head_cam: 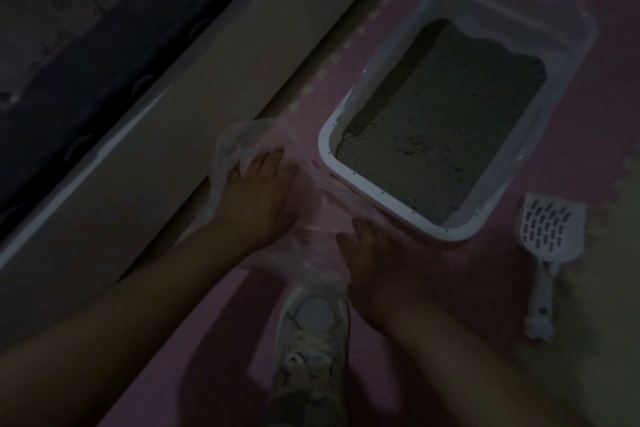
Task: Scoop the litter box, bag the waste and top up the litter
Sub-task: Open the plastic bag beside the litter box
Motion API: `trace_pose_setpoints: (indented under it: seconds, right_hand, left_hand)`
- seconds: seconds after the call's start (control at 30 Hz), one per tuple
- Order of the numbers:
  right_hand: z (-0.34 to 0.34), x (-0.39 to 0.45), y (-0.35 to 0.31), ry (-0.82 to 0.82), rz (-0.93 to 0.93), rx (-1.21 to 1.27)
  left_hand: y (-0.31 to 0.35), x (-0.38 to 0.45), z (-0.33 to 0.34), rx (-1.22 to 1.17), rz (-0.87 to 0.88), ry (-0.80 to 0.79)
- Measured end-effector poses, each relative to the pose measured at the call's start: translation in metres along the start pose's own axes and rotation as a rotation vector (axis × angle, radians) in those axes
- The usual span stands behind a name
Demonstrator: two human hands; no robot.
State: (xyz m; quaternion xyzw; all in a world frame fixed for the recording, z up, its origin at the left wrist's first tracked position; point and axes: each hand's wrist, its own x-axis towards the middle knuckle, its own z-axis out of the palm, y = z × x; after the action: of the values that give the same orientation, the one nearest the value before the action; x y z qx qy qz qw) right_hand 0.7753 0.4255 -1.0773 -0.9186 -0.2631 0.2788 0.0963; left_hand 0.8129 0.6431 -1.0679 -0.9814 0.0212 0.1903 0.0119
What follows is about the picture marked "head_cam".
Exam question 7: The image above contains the person's left hand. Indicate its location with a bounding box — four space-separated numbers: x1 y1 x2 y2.
212 147 301 250

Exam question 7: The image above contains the person's right hand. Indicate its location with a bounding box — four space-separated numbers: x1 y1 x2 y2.
335 218 431 330

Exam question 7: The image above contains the clear plastic bag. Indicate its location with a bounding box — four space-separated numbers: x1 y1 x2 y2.
175 119 401 292

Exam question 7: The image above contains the white slotted litter scoop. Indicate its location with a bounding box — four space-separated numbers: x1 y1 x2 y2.
515 192 587 344

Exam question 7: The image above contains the white cat litter tray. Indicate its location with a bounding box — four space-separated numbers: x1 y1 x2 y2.
317 0 600 242

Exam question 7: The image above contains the person's left forearm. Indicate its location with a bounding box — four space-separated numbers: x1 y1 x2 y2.
0 226 251 427

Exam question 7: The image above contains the person's right forearm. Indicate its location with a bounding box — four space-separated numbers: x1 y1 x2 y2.
385 299 591 427

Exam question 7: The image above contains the white sneaker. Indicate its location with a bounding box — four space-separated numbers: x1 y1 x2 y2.
269 284 351 427

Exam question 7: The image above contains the pink foam floor mat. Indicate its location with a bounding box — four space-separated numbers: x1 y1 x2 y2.
95 0 640 427

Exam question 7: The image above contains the mattress with pink floral sheet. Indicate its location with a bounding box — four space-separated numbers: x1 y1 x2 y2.
0 0 291 242

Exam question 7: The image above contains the white bed frame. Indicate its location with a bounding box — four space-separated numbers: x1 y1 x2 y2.
0 0 406 352

